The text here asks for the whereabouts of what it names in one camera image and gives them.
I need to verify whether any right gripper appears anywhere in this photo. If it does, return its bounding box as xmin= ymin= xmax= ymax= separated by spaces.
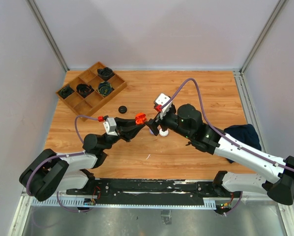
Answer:
xmin=144 ymin=107 xmax=193 ymax=140

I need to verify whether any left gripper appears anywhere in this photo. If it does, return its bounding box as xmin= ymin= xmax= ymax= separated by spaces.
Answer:
xmin=100 ymin=117 xmax=146 ymax=151

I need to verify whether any white charging case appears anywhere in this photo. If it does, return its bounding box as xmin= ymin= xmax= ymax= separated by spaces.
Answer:
xmin=159 ymin=129 xmax=169 ymax=137

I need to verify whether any orange charging case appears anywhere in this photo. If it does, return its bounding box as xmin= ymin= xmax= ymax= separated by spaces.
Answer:
xmin=135 ymin=113 xmax=147 ymax=125

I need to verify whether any black charging case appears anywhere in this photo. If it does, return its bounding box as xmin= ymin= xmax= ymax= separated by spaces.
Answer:
xmin=118 ymin=105 xmax=127 ymax=114

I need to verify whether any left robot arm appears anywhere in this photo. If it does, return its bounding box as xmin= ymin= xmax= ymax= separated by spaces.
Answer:
xmin=19 ymin=116 xmax=145 ymax=202

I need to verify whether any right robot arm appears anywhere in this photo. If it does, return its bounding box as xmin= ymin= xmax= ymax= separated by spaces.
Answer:
xmin=146 ymin=104 xmax=294 ymax=206

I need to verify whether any black yellow rolled item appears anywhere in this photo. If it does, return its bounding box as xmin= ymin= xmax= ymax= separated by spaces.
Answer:
xmin=97 ymin=81 xmax=114 ymax=97

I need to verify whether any wooden compartment tray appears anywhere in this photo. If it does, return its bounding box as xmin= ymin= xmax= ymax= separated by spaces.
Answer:
xmin=56 ymin=62 xmax=127 ymax=117

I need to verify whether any black red rolled item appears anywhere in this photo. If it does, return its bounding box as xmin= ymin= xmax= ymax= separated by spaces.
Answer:
xmin=76 ymin=84 xmax=94 ymax=98

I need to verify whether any black rolled item top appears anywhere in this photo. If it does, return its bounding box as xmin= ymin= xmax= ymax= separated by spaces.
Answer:
xmin=97 ymin=67 xmax=115 ymax=81

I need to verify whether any black green rolled item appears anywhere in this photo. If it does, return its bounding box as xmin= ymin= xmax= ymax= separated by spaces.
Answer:
xmin=58 ymin=85 xmax=74 ymax=99

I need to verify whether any dark blue cloth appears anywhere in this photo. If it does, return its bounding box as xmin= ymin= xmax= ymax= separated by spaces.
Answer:
xmin=224 ymin=124 xmax=262 ymax=151

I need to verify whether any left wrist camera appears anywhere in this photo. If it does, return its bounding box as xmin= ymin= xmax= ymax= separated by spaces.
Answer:
xmin=103 ymin=118 xmax=118 ymax=136

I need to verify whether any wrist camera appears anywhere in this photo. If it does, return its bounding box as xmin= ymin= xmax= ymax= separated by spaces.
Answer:
xmin=103 ymin=118 xmax=118 ymax=136
xmin=154 ymin=93 xmax=172 ymax=112

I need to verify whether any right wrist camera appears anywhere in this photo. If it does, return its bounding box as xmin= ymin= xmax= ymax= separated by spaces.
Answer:
xmin=154 ymin=93 xmax=172 ymax=112

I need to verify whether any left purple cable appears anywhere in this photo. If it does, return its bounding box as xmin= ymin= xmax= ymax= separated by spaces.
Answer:
xmin=26 ymin=115 xmax=106 ymax=213

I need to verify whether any purple cable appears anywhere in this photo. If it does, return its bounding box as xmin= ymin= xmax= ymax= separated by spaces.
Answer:
xmin=154 ymin=78 xmax=294 ymax=217
xmin=26 ymin=115 xmax=106 ymax=213

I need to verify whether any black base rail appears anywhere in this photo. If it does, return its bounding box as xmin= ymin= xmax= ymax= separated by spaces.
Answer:
xmin=66 ymin=178 xmax=232 ymax=207

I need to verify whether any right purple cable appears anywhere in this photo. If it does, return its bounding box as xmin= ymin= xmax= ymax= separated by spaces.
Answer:
xmin=154 ymin=78 xmax=294 ymax=217

